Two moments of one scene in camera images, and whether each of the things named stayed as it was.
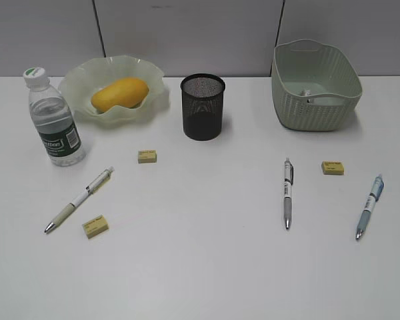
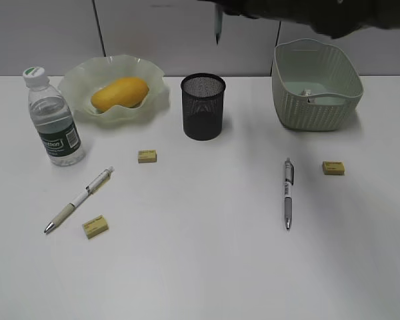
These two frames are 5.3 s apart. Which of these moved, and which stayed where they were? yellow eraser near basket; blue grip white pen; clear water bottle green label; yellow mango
Moved: blue grip white pen
Stayed: clear water bottle green label; yellow eraser near basket; yellow mango
